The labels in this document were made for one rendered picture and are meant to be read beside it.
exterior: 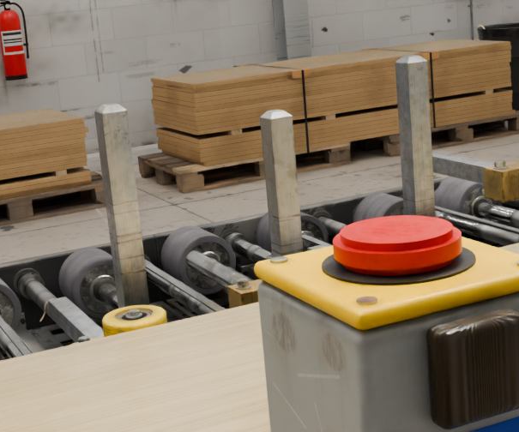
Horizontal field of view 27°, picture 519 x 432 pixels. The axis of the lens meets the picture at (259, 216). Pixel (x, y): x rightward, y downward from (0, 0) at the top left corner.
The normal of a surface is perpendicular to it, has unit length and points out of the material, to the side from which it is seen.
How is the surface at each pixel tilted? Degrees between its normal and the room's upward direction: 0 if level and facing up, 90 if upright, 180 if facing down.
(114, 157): 90
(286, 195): 90
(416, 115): 90
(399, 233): 0
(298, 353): 90
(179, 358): 0
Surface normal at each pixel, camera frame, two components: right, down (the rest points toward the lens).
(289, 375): -0.90, 0.18
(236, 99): 0.44, 0.17
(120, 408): -0.09, -0.97
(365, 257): -0.59, 0.23
